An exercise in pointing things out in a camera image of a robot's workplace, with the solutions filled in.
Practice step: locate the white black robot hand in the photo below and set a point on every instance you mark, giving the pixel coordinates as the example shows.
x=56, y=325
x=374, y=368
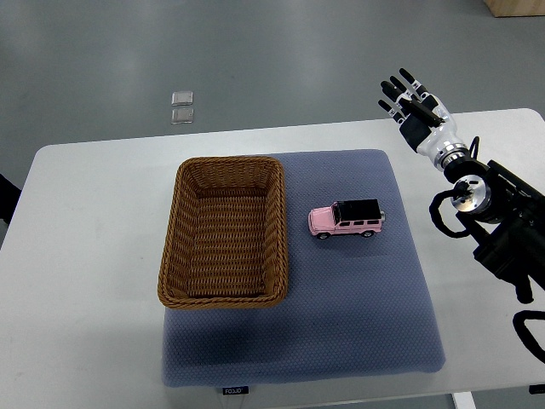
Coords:
x=423, y=120

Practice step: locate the pink toy car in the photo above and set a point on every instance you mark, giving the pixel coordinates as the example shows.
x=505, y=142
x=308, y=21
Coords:
x=362, y=217

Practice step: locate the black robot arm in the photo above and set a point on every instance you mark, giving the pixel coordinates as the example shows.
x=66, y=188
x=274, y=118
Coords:
x=503, y=214

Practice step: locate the brown wicker basket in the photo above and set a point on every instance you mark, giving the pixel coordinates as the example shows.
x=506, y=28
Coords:
x=226, y=242

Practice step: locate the wooden box corner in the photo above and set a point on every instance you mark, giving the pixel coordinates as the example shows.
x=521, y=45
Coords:
x=516, y=8

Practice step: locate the blue gray cushion mat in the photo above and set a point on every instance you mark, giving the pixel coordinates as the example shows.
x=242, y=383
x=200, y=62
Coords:
x=354, y=306

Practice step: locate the lower floor outlet plate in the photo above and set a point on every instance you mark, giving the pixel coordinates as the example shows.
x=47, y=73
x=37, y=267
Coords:
x=182, y=115

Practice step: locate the floor outlet plate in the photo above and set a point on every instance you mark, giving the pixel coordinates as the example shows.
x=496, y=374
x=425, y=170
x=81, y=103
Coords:
x=182, y=115
x=182, y=98

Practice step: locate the upper floor outlet plate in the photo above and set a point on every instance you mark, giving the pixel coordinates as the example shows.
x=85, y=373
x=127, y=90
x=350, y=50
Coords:
x=182, y=98

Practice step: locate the white table leg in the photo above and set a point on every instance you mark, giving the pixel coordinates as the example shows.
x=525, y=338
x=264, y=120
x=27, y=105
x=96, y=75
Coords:
x=463, y=400

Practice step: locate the black object at left edge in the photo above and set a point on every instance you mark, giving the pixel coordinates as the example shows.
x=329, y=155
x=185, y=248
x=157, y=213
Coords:
x=9, y=197

